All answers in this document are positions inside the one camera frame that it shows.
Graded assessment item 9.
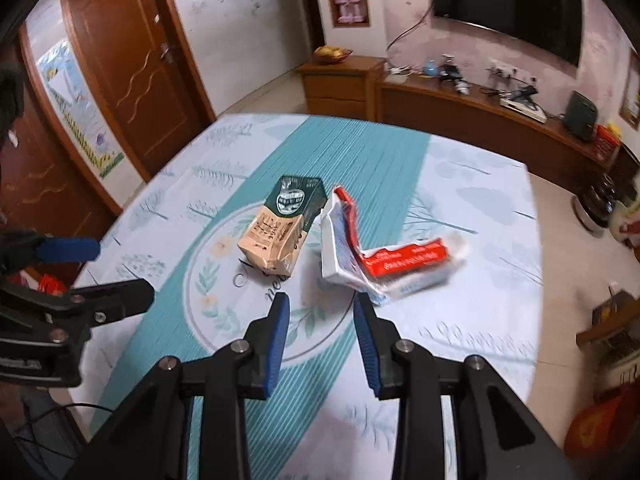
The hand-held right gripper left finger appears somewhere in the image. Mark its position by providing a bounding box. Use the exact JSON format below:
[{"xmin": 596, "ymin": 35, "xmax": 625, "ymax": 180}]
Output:
[{"xmin": 65, "ymin": 292, "xmax": 291, "ymax": 480}]

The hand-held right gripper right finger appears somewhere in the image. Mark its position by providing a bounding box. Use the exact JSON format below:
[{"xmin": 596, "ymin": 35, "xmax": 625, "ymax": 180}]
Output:
[{"xmin": 352, "ymin": 292, "xmax": 578, "ymax": 480}]

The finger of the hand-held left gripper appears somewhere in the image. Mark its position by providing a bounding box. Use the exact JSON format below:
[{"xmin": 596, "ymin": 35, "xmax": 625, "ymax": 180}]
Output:
[
  {"xmin": 0, "ymin": 230, "xmax": 102, "ymax": 273},
  {"xmin": 30, "ymin": 278, "xmax": 156, "ymax": 332}
]

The red and white toothpaste box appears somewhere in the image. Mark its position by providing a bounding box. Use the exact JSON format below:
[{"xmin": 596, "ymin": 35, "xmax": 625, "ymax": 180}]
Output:
[{"xmin": 357, "ymin": 236, "xmax": 472, "ymax": 297}]

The white and blue box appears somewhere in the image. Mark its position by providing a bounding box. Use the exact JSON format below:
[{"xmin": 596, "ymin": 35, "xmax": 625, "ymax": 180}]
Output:
[{"xmin": 320, "ymin": 185, "xmax": 388, "ymax": 307}]

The brown wooden door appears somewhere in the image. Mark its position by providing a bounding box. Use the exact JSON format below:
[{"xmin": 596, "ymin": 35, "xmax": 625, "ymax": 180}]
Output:
[
  {"xmin": 0, "ymin": 25, "xmax": 123, "ymax": 281},
  {"xmin": 59, "ymin": 0, "xmax": 217, "ymax": 183}
]

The beige and green carton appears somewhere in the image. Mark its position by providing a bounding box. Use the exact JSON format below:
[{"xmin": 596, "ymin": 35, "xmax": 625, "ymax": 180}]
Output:
[{"xmin": 236, "ymin": 174, "xmax": 325, "ymax": 277}]

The blue leaf-print tablecloth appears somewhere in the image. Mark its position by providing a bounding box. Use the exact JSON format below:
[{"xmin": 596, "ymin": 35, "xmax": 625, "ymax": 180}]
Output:
[{"xmin": 70, "ymin": 112, "xmax": 545, "ymax": 480}]

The orange bucket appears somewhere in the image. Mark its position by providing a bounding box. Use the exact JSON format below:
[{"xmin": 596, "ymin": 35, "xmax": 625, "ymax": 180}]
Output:
[{"xmin": 565, "ymin": 385, "xmax": 640, "ymax": 461}]

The wooden television stand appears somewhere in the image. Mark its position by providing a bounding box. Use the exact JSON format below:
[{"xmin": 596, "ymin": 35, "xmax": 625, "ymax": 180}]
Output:
[{"xmin": 375, "ymin": 72, "xmax": 626, "ymax": 191}]

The wooden drawer cabinet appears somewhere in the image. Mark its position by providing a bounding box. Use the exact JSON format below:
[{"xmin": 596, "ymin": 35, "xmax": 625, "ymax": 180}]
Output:
[{"xmin": 295, "ymin": 55, "xmax": 388, "ymax": 122}]

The black cooking pot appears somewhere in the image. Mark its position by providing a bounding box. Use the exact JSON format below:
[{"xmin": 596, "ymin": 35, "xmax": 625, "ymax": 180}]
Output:
[{"xmin": 572, "ymin": 172, "xmax": 618, "ymax": 233}]

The white set-top box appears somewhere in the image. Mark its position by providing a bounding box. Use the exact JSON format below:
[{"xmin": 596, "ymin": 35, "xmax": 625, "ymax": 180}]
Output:
[{"xmin": 500, "ymin": 95, "xmax": 549, "ymax": 123}]

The white pot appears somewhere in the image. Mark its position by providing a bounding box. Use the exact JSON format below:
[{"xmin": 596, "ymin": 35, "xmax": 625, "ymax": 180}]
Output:
[{"xmin": 607, "ymin": 200, "xmax": 640, "ymax": 251}]

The fruit bowl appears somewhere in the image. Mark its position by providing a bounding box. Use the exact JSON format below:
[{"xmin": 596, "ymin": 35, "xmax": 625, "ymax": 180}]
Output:
[{"xmin": 312, "ymin": 45, "xmax": 354, "ymax": 65}]

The red basket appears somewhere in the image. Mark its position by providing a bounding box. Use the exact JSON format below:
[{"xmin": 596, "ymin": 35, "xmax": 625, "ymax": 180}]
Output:
[{"xmin": 595, "ymin": 122, "xmax": 623, "ymax": 163}]

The black television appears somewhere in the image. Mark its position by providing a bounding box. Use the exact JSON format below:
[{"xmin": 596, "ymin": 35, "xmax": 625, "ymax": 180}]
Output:
[{"xmin": 430, "ymin": 0, "xmax": 585, "ymax": 67}]

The wall poster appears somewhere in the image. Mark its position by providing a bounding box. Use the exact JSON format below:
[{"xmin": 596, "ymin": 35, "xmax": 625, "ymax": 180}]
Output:
[{"xmin": 35, "ymin": 40, "xmax": 126, "ymax": 178}]

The wall niche with pink dumbbells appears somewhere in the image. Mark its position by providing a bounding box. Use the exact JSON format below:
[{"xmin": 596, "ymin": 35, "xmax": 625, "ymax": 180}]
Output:
[{"xmin": 326, "ymin": 0, "xmax": 373, "ymax": 29}]

